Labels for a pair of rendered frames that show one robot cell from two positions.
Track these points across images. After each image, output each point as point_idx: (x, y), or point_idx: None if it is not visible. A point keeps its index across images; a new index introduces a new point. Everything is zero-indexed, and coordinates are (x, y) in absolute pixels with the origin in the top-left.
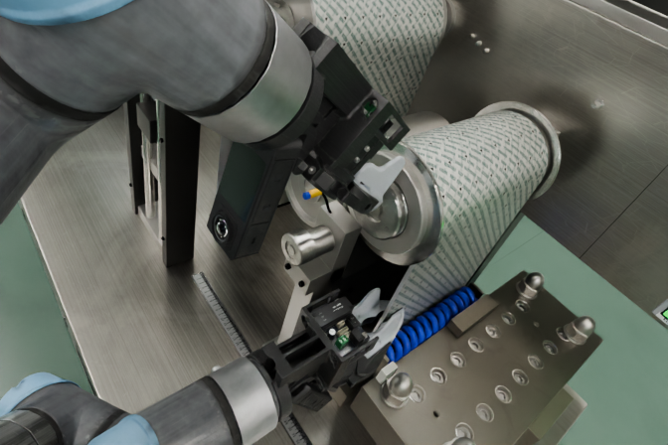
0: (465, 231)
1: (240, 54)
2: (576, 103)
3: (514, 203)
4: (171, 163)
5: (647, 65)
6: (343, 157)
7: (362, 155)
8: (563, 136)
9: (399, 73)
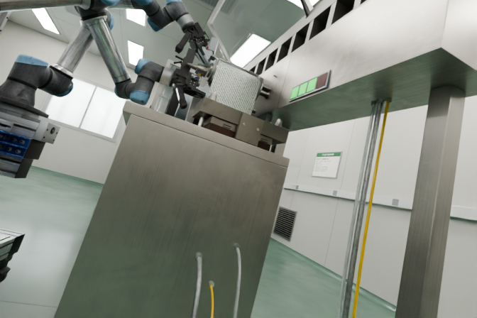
0: (231, 79)
1: (184, 11)
2: (273, 80)
3: (250, 86)
4: (173, 95)
5: (281, 64)
6: (196, 35)
7: (201, 42)
8: (272, 88)
9: None
